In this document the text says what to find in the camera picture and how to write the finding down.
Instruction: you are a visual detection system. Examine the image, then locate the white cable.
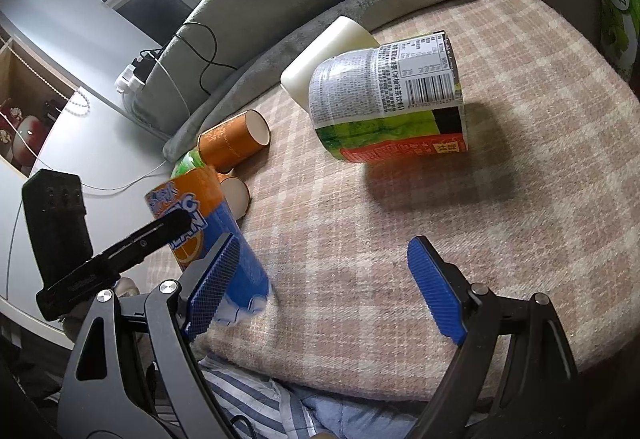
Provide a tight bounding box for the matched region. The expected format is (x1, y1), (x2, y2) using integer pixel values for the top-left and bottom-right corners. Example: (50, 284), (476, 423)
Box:
(0, 55), (194, 195)

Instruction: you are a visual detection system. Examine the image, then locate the striped blue white clothing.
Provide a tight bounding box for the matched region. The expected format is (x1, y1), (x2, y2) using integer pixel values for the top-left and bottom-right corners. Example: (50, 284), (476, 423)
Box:
(198, 355), (425, 438)

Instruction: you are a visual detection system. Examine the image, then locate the red white vase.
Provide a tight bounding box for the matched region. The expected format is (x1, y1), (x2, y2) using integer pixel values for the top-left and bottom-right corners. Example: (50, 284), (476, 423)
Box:
(0, 98), (49, 177)

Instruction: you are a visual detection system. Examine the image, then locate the gloved left hand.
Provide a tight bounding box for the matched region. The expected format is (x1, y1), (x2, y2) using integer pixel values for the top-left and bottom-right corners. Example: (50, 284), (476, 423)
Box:
(62, 275), (141, 328)

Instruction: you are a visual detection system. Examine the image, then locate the white power plug adapter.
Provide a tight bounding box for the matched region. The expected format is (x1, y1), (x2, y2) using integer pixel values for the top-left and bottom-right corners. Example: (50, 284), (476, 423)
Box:
(114, 64), (144, 95)

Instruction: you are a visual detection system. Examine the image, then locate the green carton box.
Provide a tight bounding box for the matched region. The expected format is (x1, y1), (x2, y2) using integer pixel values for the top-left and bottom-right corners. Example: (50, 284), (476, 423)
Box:
(600, 0), (639, 84)

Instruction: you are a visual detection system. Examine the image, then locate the black power adapter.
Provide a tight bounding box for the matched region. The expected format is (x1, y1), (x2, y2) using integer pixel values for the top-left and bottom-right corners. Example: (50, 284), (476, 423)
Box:
(131, 48), (162, 82)

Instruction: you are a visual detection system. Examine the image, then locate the orange paper cup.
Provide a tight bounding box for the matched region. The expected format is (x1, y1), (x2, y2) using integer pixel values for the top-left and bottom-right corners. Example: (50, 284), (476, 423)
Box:
(217, 173), (250, 220)
(196, 110), (271, 172)

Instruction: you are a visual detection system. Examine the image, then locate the blue orange Arctic Ocean cup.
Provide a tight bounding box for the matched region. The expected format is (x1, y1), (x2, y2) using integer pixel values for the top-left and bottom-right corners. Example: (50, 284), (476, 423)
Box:
(145, 166), (271, 336)

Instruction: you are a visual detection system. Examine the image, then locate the white bead chain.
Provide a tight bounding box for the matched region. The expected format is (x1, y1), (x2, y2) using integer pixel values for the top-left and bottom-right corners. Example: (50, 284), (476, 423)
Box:
(0, 38), (91, 117)

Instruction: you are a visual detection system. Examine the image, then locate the black cable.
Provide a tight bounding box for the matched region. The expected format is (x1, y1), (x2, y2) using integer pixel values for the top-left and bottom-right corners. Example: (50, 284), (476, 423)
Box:
(142, 20), (239, 98)

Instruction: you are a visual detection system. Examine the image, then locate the green plastic cup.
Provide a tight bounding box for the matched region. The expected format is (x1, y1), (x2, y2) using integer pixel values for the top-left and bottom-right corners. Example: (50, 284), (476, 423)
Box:
(171, 148), (206, 178)

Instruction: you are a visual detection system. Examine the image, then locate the orange paper cup front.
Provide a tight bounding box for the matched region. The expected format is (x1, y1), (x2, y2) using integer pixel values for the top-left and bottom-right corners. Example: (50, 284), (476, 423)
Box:
(217, 173), (250, 220)

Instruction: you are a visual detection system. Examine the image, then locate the dark bottle on shelf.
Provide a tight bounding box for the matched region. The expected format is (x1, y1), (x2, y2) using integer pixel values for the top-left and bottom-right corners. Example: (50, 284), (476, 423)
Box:
(43, 100), (64, 125)

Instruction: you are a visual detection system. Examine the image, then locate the orange paper cup rear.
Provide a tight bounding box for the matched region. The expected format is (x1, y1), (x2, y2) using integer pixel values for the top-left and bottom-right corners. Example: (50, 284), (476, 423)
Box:
(196, 110), (271, 172)

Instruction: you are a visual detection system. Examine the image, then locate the green orange labelled cup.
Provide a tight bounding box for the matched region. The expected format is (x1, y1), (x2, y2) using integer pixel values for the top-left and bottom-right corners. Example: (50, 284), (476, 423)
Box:
(308, 30), (468, 164)

